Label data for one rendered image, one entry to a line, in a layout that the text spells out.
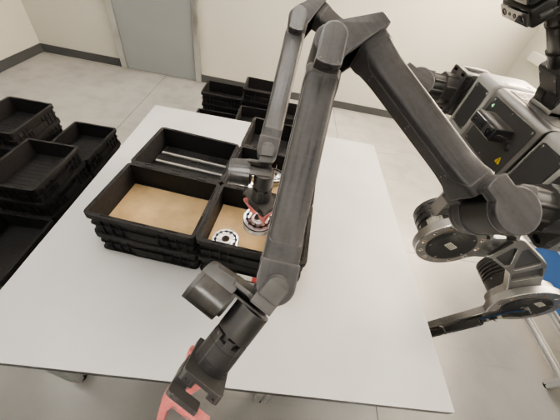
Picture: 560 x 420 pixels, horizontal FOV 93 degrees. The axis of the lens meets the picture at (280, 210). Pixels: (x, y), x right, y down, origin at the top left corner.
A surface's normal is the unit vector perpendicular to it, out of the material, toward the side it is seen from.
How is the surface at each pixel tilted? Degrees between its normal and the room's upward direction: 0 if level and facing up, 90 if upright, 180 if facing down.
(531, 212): 38
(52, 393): 0
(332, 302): 0
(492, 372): 0
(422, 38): 90
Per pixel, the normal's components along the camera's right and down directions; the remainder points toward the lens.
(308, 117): 0.04, -0.07
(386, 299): 0.16, -0.66
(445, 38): -0.07, 0.73
